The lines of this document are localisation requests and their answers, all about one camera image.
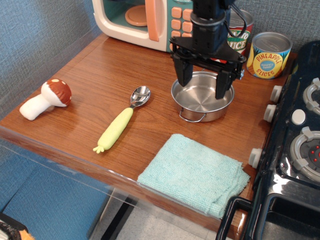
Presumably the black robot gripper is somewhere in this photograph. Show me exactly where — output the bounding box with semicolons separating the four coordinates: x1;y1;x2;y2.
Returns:
170;9;243;100

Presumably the small stainless steel pan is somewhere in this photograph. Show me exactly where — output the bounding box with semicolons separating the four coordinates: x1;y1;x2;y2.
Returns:
171;71;235;123

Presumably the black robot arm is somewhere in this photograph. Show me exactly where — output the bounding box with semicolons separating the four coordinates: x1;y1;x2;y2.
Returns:
170;0;246;100

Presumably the toy microwave teal and cream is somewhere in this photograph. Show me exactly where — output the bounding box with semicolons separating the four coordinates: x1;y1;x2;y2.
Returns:
92;0;193;52

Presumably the orange microwave turntable plate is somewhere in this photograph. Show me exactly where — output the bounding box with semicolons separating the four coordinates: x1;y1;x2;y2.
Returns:
125;5;147;27

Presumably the tomato sauce can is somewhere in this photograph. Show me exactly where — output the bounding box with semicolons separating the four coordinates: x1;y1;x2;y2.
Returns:
206;8;254;64

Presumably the pineapple slices can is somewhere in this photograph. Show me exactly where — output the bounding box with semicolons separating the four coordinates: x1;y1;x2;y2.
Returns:
246;32;293;80

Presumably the grey stove knob rear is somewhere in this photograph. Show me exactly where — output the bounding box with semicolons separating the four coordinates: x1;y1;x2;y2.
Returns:
270;85;283;103

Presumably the grey stove knob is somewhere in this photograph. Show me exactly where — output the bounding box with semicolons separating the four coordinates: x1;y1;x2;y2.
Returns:
270;85;283;103
263;104;277;123
248;148;263;169

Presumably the grey stove knob middle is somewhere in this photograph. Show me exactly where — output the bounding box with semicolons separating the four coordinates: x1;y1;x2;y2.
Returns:
263;104;277;123

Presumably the light blue folded cloth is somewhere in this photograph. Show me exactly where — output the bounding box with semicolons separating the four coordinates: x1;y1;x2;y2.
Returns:
137;134;250;219

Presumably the grey stove knob front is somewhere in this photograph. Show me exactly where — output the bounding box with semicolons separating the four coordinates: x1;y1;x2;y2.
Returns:
248;148;263;169

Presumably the plush brown cap mushroom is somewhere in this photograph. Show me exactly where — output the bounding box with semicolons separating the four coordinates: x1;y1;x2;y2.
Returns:
19;78;72;121

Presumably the black toy stove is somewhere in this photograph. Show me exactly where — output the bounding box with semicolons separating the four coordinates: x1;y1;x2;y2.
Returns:
216;40;320;240

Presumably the orange and black corner object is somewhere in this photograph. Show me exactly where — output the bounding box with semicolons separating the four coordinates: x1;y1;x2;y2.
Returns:
0;213;35;240

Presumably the spoon with yellow-green handle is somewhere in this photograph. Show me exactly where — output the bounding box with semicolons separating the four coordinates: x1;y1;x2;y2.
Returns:
92;86;151;154

